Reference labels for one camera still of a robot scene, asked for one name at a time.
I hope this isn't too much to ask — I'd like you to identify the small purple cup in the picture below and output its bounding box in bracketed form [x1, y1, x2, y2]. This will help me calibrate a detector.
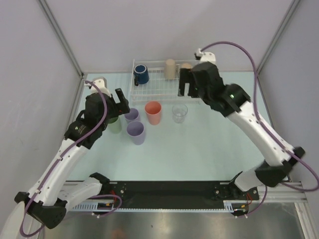
[124, 108, 140, 123]

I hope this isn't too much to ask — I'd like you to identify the green cup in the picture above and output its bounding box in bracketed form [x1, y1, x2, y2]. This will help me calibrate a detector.
[107, 117, 122, 134]

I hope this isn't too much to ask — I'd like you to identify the large purple cup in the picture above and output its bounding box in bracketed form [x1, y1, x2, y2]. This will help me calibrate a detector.
[127, 121, 146, 145]

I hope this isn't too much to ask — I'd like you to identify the pink cup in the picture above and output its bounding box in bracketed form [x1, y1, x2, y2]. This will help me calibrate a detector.
[145, 101, 162, 125]

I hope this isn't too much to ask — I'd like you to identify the clear glass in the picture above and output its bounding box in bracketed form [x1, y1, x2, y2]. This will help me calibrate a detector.
[172, 104, 188, 123]

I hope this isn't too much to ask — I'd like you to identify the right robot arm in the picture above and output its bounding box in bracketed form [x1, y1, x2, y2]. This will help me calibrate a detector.
[178, 62, 305, 200]

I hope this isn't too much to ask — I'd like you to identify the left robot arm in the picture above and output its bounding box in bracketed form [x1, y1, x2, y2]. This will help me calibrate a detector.
[14, 88, 130, 229]

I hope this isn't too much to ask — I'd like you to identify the striped mug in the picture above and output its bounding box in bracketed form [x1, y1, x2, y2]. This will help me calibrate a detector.
[177, 63, 192, 76]

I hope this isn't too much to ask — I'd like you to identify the beige cup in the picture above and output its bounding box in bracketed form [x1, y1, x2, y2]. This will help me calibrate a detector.
[164, 59, 176, 80]

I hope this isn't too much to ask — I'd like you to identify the dark blue mug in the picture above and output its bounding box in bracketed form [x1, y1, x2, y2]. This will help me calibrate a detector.
[133, 64, 150, 86]

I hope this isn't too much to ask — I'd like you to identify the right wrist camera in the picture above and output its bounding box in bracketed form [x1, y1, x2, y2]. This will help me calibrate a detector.
[194, 48, 216, 64]

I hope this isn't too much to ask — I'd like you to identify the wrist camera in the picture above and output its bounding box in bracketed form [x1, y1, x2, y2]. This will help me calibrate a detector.
[84, 77, 112, 97]
[194, 48, 216, 64]

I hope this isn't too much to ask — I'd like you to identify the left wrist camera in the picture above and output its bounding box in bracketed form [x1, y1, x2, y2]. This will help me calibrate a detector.
[84, 77, 112, 97]

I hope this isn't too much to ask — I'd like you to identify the white wire dish rack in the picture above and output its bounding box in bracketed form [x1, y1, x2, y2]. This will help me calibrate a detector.
[130, 60, 201, 104]

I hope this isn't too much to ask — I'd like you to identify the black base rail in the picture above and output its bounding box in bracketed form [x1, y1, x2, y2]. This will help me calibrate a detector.
[99, 181, 259, 210]

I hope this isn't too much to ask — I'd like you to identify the white slotted cable duct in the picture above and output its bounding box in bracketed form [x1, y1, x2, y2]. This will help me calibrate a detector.
[72, 200, 114, 212]

